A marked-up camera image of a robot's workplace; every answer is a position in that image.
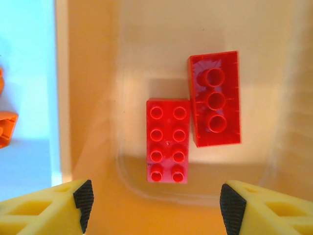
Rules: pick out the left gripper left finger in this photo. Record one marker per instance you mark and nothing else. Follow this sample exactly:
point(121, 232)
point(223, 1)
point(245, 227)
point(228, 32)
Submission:
point(36, 213)

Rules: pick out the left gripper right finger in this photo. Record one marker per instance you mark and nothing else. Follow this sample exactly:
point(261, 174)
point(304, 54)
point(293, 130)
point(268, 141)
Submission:
point(274, 215)

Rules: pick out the orange small lego brick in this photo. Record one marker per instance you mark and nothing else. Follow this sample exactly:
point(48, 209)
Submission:
point(7, 129)

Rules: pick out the red long lego brick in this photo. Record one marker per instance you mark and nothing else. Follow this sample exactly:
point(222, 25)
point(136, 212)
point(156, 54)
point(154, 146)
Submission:
point(215, 102)
point(168, 144)

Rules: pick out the orange curved lego brick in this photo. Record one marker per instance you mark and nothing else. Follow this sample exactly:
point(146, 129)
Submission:
point(1, 83)

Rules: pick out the orange plastic container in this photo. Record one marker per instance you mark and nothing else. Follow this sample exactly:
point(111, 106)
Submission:
point(97, 98)

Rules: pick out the white plastic container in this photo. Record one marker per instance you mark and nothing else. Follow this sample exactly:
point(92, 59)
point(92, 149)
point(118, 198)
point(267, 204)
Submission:
point(29, 49)

